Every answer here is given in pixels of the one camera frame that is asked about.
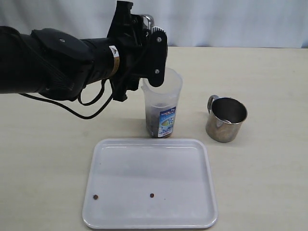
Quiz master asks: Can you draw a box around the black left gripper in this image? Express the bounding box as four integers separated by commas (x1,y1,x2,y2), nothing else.
107,0,168,102

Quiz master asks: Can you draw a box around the steel mug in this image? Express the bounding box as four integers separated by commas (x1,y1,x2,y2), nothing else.
205,95,248,143
140,14,155,30

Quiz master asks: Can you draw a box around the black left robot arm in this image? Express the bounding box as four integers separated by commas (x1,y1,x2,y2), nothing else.
0,1,168,102

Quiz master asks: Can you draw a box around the clear plastic container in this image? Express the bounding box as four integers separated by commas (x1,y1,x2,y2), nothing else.
141,68,183,138

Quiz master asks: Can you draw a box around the white curtain backdrop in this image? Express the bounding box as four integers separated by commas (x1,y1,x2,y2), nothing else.
0,0,308,48

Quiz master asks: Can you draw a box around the white plastic tray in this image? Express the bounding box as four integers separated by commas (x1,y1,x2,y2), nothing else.
82,138,218,230

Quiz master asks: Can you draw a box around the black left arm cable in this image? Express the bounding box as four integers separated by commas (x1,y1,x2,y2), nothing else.
19,77,116,120

